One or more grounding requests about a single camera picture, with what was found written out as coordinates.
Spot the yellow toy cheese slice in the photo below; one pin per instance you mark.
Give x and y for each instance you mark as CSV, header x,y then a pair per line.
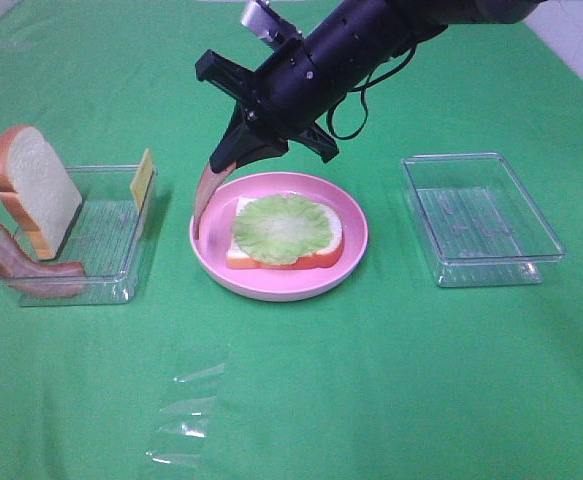
x,y
141,180

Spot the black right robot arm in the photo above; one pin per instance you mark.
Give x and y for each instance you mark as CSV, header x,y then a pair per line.
x,y
396,28

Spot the toy bacon strip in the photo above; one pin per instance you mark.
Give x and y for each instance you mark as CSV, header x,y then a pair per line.
x,y
209,182
16,267

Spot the toy bread slice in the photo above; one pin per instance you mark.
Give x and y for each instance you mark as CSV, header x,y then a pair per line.
x,y
321,257
36,189

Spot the clear plastic tray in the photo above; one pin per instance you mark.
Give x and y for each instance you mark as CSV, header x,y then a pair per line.
x,y
477,224
110,236

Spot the clear plastic film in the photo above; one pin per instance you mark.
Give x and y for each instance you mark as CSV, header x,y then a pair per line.
x,y
181,426

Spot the green tablecloth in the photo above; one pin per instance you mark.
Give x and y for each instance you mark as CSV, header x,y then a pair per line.
x,y
386,377

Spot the pink round plate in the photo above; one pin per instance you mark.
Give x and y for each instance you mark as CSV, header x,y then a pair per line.
x,y
284,285

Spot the green toy lettuce leaf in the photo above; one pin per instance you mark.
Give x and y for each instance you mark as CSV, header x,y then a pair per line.
x,y
283,227

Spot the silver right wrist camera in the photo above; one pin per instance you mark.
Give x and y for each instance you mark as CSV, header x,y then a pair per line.
x,y
267,25

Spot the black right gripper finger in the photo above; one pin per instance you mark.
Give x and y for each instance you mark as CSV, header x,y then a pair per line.
x,y
238,145
255,148

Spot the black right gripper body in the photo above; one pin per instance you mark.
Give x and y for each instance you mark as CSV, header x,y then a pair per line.
x,y
298,83

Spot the clear right plastic tray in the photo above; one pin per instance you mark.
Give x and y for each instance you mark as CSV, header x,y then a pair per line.
x,y
477,224

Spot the clear left plastic tray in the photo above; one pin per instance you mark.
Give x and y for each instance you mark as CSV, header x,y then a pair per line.
x,y
110,236

